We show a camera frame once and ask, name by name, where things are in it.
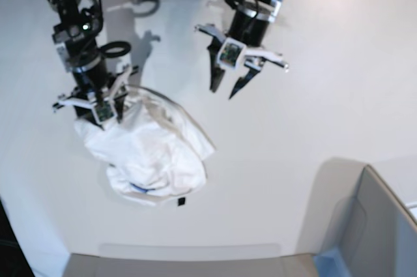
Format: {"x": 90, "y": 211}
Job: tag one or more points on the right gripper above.
{"x": 83, "y": 103}

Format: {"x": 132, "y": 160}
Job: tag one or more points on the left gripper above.
{"x": 254, "y": 57}

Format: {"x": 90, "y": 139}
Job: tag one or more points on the white printed t-shirt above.
{"x": 155, "y": 154}

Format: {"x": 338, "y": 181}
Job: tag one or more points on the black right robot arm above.
{"x": 74, "y": 37}

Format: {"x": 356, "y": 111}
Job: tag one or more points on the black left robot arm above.
{"x": 251, "y": 20}

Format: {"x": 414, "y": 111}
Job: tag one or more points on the small black table marker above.
{"x": 181, "y": 201}

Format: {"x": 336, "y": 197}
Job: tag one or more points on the grey storage bin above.
{"x": 371, "y": 233}

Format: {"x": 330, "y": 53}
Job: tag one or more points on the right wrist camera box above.
{"x": 103, "y": 111}

